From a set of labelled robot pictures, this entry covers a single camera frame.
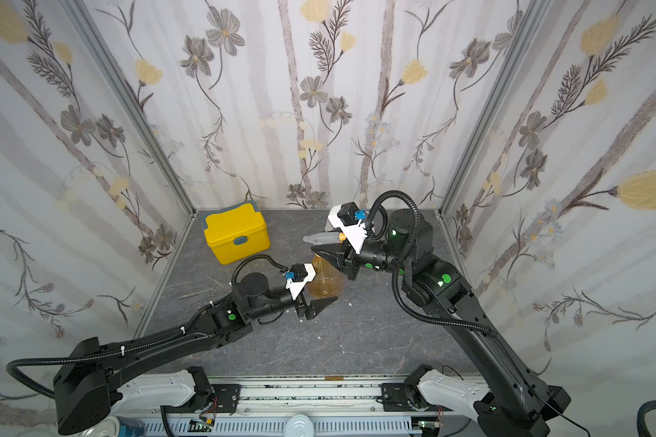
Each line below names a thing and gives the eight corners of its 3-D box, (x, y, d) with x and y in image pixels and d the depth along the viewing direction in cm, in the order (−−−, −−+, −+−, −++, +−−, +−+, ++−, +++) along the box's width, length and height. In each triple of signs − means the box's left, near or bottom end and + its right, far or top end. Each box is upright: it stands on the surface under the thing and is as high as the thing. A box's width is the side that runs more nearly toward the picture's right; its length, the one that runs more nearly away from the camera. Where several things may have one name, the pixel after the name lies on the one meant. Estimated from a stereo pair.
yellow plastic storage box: (221, 271, 102) (207, 248, 90) (213, 239, 112) (200, 214, 100) (274, 252, 108) (268, 228, 96) (263, 223, 118) (255, 198, 106)
